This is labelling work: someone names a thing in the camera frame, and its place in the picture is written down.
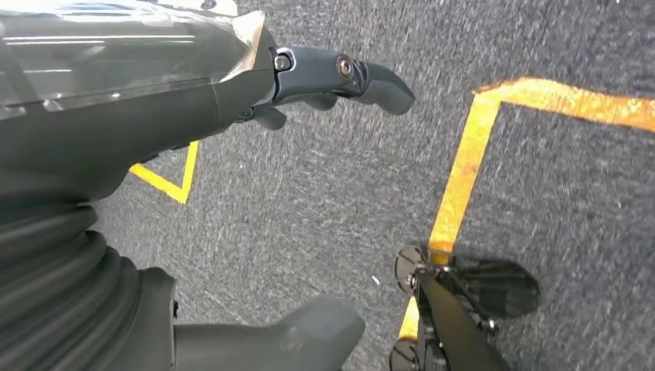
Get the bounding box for yellow floor tape square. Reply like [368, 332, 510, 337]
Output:
[127, 140, 201, 206]
[398, 77, 655, 342]

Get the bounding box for black robot left foot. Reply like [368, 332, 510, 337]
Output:
[388, 243, 541, 371]

